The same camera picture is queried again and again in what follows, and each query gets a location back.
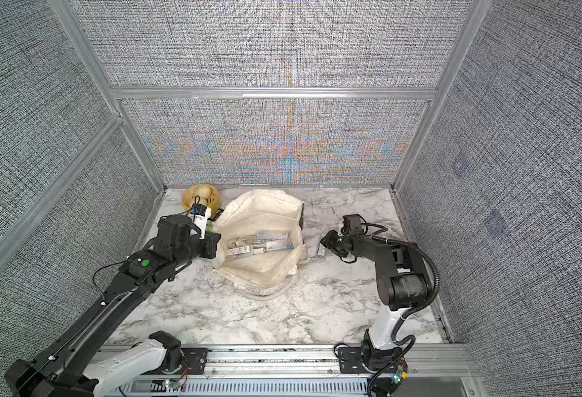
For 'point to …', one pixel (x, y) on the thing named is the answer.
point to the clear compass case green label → (259, 242)
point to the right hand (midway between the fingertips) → (324, 235)
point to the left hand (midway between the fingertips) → (224, 233)
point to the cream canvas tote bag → (261, 275)
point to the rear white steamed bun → (203, 191)
